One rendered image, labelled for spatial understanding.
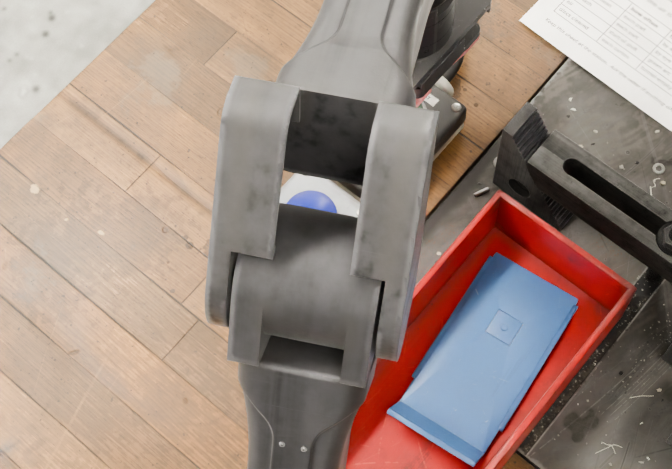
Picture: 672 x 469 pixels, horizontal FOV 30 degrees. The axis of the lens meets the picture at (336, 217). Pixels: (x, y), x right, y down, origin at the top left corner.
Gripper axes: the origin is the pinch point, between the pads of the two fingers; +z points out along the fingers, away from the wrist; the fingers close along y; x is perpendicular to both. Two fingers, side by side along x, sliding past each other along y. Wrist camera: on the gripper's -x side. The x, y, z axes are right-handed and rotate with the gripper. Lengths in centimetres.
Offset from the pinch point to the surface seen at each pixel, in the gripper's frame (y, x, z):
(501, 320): 8.2, 15.4, 5.9
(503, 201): 2.4, 10.7, 1.2
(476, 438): 16.3, 19.3, 5.8
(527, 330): 7.6, 17.3, 5.9
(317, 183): 9.0, -1.5, 3.7
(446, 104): -2.4, 1.9, 3.9
